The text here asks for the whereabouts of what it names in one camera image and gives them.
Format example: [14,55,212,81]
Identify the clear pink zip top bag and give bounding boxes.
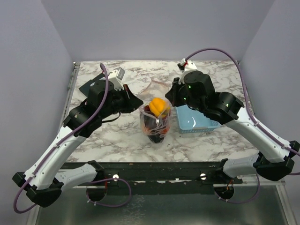
[138,76,173,145]

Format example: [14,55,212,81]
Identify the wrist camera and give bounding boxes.
[178,58,197,84]
[108,67,125,91]

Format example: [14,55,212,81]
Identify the purple cable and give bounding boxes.
[13,63,132,214]
[181,48,300,204]

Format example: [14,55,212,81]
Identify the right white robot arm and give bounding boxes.
[165,70,300,183]

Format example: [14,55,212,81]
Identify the yellow toy bell pepper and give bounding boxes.
[149,97,168,117]

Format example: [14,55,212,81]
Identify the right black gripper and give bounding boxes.
[166,76,204,113]

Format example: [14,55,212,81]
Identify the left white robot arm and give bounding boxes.
[12,80,143,208]

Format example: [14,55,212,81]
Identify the black foam pad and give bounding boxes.
[79,73,105,97]

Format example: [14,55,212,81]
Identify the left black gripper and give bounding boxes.
[100,84,144,119]

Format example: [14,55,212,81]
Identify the dark red toy grapes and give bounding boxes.
[144,105,150,113]

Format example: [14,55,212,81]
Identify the light blue plastic basket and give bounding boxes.
[175,105,221,134]

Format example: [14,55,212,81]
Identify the aluminium rail frame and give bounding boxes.
[25,61,293,225]

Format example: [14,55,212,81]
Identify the dark purple toy eggplant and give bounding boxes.
[148,132,165,143]

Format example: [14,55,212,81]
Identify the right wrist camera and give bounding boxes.
[178,58,197,84]

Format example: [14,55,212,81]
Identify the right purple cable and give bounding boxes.
[181,48,300,204]

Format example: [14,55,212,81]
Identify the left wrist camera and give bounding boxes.
[108,67,125,91]

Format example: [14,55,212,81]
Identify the orange toy pumpkin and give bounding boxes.
[159,127,170,135]

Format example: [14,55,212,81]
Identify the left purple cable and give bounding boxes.
[13,63,132,214]

